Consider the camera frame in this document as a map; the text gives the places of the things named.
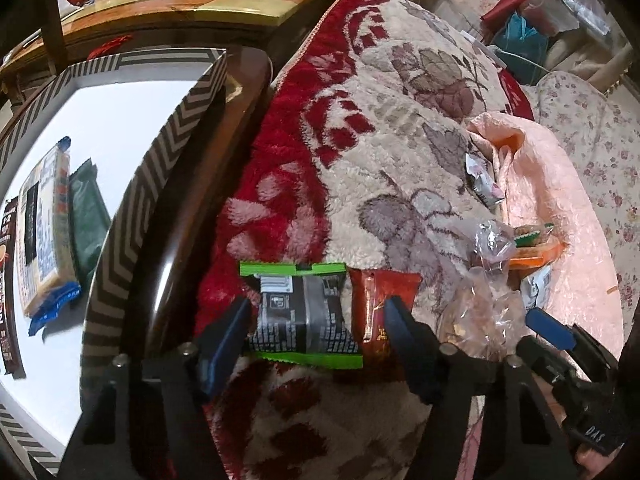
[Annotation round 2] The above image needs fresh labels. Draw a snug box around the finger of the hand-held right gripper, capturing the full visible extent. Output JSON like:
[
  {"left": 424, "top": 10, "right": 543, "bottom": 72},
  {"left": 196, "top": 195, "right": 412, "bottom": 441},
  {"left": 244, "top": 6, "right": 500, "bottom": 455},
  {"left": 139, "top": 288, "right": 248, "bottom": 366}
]
[
  {"left": 525, "top": 306, "right": 621, "bottom": 387},
  {"left": 515, "top": 335, "right": 577, "bottom": 407}
]

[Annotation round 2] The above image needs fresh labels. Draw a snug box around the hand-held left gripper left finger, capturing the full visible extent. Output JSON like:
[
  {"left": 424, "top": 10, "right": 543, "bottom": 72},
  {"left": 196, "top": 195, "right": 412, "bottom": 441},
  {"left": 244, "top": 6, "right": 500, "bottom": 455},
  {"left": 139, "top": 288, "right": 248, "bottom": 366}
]
[{"left": 55, "top": 296, "right": 253, "bottom": 480}]

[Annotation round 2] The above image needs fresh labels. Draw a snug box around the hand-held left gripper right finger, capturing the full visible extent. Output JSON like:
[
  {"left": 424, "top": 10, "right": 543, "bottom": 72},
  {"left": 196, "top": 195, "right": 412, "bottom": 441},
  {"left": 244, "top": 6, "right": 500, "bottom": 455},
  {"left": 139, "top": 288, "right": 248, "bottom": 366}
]
[{"left": 382, "top": 295, "right": 576, "bottom": 480}]

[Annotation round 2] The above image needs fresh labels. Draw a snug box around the red snack packet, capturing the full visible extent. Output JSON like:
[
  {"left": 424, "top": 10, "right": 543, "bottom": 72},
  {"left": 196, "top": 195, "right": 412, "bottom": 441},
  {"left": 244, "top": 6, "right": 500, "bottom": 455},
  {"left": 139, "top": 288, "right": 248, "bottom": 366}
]
[{"left": 348, "top": 268, "right": 421, "bottom": 356}]

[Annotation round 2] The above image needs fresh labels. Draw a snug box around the clear bag of nuts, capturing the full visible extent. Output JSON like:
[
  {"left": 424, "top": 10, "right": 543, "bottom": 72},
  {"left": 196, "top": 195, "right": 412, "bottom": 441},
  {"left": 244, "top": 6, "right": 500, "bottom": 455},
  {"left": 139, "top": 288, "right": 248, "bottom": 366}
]
[{"left": 440, "top": 267, "right": 531, "bottom": 361}]

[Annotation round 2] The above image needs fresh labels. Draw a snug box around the black green-edged snack packet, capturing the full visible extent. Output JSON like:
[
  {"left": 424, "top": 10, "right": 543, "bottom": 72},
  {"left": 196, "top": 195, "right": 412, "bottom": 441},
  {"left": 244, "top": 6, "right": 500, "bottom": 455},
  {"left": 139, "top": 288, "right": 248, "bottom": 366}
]
[{"left": 239, "top": 260, "right": 365, "bottom": 368}]

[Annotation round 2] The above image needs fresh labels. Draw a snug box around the clear bag of fried snacks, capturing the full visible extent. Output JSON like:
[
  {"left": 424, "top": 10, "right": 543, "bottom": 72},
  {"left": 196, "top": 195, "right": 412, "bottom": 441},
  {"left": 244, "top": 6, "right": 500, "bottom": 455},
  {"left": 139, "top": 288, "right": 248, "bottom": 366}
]
[{"left": 470, "top": 220, "right": 518, "bottom": 271}]

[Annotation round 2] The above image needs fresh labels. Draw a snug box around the pink white snack packet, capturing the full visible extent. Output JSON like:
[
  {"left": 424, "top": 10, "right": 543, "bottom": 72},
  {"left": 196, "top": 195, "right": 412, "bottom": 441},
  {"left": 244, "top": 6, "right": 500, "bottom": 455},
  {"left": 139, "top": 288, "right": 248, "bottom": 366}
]
[{"left": 464, "top": 152, "right": 505, "bottom": 207}]

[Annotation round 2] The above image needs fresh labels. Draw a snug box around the dark green snack packet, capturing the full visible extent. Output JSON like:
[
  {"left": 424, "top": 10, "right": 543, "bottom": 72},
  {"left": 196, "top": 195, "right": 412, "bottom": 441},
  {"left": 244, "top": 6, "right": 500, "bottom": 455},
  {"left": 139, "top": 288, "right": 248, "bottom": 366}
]
[{"left": 67, "top": 158, "right": 112, "bottom": 291}]

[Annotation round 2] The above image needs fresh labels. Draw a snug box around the cracker pack with blue ends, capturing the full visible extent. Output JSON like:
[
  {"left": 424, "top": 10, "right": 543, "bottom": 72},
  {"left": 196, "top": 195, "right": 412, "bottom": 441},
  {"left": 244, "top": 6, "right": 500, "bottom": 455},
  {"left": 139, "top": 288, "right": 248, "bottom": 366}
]
[{"left": 17, "top": 139, "right": 82, "bottom": 337}]

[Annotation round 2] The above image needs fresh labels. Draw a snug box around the long brown snack packet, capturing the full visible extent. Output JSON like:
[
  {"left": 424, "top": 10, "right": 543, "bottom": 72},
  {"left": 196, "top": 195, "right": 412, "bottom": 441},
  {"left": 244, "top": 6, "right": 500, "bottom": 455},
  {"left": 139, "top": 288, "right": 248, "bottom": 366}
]
[{"left": 0, "top": 197, "right": 26, "bottom": 376}]

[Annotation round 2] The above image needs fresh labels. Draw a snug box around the white box with striped rim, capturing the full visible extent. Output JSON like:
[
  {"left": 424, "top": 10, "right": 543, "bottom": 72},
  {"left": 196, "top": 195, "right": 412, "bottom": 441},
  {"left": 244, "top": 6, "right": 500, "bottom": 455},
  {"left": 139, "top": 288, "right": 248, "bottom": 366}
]
[{"left": 0, "top": 47, "right": 231, "bottom": 478}]

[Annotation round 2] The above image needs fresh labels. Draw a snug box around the person's right hand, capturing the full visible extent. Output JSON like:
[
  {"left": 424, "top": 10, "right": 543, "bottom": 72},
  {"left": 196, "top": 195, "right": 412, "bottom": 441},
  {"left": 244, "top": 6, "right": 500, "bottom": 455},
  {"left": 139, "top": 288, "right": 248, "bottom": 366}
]
[{"left": 575, "top": 444, "right": 608, "bottom": 478}]

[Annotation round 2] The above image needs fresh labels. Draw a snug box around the orange snack packet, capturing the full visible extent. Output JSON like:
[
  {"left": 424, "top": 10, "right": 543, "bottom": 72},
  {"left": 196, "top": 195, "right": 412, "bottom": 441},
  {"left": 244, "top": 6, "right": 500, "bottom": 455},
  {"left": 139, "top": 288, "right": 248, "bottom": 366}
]
[{"left": 507, "top": 240, "right": 568, "bottom": 268}]

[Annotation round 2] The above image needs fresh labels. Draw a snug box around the green biscuit packet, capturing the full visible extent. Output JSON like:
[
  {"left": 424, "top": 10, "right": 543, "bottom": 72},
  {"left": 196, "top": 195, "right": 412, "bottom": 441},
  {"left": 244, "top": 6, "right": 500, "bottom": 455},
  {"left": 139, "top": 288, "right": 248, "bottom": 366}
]
[{"left": 515, "top": 222, "right": 556, "bottom": 247}]

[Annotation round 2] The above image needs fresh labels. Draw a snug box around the pink plastic bag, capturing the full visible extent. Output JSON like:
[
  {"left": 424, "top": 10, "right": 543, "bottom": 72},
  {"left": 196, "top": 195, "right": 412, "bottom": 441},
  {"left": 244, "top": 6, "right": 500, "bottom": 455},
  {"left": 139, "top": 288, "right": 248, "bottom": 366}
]
[{"left": 465, "top": 112, "right": 626, "bottom": 386}]

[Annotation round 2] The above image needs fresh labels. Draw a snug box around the floral sofa cover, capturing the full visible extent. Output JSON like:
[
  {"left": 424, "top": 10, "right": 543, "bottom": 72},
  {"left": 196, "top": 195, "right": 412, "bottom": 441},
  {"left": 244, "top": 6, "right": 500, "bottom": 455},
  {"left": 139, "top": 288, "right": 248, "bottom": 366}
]
[{"left": 525, "top": 70, "right": 640, "bottom": 341}]

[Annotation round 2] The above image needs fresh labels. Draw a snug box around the red floral plush blanket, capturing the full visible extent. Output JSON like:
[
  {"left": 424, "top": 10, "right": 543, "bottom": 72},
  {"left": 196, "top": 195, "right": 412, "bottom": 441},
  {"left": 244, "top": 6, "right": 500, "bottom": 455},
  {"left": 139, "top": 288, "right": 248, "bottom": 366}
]
[{"left": 192, "top": 0, "right": 536, "bottom": 480}]

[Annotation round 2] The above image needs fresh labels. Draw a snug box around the dark wooden chair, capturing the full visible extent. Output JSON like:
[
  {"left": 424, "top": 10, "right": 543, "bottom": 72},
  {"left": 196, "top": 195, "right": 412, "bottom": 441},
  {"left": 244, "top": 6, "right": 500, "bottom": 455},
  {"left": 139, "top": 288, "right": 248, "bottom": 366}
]
[{"left": 0, "top": 0, "right": 273, "bottom": 480}]

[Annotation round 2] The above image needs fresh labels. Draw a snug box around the teal plastic bag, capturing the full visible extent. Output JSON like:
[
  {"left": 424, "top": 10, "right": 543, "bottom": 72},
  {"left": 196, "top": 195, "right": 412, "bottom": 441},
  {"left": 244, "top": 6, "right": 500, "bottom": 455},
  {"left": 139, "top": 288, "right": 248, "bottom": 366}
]
[{"left": 492, "top": 10, "right": 548, "bottom": 83}]

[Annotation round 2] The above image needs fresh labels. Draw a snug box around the clear plastic bag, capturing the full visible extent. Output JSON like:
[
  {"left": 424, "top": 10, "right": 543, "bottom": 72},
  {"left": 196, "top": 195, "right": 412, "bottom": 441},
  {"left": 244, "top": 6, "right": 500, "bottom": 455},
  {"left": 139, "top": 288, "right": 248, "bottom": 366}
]
[{"left": 520, "top": 0, "right": 608, "bottom": 36}]

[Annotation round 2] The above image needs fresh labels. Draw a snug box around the red paper packet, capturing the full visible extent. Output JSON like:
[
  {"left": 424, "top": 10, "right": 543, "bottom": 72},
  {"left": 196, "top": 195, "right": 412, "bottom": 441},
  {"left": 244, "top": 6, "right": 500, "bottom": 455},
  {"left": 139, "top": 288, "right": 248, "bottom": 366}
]
[{"left": 87, "top": 35, "right": 133, "bottom": 61}]

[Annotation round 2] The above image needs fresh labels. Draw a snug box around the wooden tv cabinet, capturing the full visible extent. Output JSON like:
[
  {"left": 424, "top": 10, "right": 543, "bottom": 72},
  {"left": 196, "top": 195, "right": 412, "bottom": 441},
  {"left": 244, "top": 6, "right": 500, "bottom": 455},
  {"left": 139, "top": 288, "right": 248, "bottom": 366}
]
[{"left": 0, "top": 0, "right": 346, "bottom": 91}]

